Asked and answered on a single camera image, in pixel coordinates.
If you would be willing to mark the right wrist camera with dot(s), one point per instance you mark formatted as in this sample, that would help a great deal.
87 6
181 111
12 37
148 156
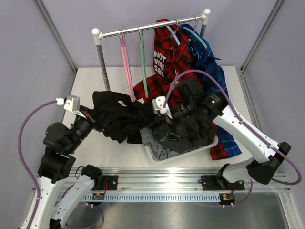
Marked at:
160 107

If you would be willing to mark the lilac hanger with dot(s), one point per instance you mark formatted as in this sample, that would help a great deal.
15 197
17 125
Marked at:
127 57

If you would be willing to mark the red black plaid shirt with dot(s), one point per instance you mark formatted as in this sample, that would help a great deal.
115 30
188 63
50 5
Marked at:
170 60

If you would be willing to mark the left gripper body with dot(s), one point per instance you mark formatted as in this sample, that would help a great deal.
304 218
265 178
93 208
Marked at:
92 124

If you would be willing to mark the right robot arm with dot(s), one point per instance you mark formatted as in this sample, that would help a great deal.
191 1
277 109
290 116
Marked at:
267 154

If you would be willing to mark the teal hanger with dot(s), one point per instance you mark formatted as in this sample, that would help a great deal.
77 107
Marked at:
196 40

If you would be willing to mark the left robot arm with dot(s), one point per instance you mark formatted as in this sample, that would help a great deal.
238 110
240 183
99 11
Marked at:
61 142

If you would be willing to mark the black plain shirt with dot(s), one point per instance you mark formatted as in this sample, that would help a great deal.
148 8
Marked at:
125 118

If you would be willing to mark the black pinstripe shirt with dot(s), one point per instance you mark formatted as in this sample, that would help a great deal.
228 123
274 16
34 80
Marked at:
183 135

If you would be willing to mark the white plastic basket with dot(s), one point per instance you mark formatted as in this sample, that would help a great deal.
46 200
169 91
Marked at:
156 161

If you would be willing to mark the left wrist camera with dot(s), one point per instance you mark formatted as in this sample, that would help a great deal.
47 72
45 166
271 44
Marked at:
71 103

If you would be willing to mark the clothes rack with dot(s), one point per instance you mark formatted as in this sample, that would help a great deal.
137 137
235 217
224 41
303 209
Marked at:
98 36

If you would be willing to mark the blue plaid shirt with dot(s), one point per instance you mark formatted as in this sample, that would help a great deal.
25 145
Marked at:
205 60

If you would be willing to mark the mint green hanger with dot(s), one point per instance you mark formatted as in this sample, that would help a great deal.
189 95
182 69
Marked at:
142 54

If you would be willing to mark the light blue hanger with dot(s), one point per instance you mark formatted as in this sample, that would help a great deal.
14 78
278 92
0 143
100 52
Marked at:
173 33

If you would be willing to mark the pink hanger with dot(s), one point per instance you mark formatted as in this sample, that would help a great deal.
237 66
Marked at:
126 66

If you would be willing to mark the aluminium rail base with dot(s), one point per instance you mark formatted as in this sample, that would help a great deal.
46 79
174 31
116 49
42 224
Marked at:
114 185

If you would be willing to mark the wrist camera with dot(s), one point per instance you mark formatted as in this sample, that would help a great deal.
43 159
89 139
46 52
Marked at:
160 107
71 103

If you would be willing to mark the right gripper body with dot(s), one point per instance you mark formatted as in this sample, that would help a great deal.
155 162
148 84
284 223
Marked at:
183 112

